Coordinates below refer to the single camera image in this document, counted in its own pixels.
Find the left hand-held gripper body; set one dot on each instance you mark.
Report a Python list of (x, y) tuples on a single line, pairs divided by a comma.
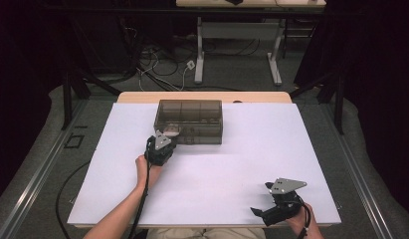
[(160, 151)]

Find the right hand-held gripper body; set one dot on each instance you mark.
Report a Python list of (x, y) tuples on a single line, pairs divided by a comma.
[(285, 205)]

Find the translucent grey drawer cabinet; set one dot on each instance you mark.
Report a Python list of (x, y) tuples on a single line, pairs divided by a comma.
[(195, 116)]

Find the person's right hand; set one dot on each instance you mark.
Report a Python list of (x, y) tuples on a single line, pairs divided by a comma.
[(300, 217)]

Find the person's left hand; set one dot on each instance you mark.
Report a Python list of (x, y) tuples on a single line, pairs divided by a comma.
[(144, 171)]

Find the person's beige trousers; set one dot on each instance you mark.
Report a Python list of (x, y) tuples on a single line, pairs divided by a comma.
[(205, 233)]

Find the wooden table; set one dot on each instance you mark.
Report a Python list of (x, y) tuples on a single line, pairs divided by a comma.
[(205, 97)]

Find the white plug adapter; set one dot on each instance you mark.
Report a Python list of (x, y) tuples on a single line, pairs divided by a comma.
[(190, 64)]

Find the black metal stand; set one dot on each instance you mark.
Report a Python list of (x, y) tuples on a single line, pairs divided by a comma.
[(67, 99), (339, 103)]

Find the white-legged desk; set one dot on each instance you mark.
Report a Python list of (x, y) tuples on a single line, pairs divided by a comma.
[(238, 30)]

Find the aluminium floor rail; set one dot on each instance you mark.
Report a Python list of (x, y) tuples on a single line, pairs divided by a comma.
[(36, 179), (354, 172)]

